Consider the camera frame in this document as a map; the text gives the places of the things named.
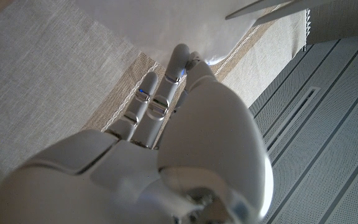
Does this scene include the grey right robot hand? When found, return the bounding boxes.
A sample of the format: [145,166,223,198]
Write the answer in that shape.
[0,42,275,224]

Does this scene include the white tissue sheet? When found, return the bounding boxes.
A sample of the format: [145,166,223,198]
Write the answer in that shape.
[73,0,264,68]

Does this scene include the grey yellow handled scissors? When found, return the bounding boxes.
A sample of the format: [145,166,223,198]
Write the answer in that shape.
[224,0,326,27]

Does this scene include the beige striped curtain backdrop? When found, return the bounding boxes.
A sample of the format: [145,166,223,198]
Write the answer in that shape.
[0,0,311,200]

